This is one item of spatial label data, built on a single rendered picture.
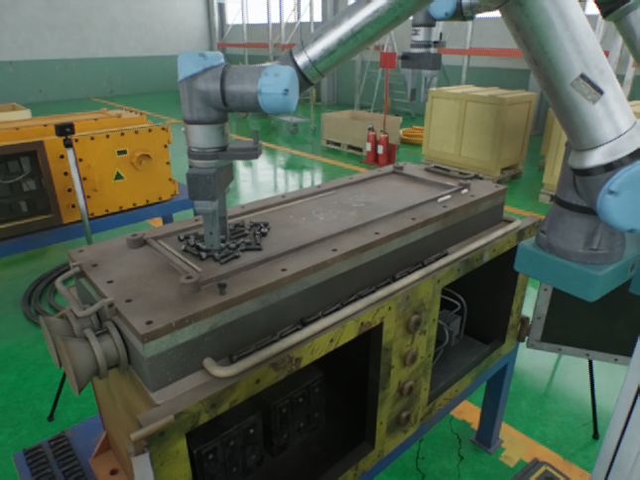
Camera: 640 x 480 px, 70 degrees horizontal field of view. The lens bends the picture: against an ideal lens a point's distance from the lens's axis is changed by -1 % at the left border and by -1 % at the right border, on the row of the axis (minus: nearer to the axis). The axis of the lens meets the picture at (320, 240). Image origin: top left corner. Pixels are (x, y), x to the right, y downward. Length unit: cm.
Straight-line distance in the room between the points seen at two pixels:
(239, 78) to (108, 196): 291
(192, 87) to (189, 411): 56
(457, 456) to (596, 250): 172
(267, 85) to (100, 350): 58
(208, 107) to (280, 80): 13
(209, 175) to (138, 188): 290
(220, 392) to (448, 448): 175
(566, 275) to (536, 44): 42
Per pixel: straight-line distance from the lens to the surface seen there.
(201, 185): 79
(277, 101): 75
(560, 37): 72
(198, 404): 91
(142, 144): 362
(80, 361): 98
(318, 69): 86
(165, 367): 93
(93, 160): 352
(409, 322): 129
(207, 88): 78
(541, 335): 208
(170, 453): 95
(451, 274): 139
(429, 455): 247
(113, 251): 121
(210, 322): 93
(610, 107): 75
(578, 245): 93
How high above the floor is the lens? 184
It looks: 24 degrees down
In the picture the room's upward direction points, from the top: straight up
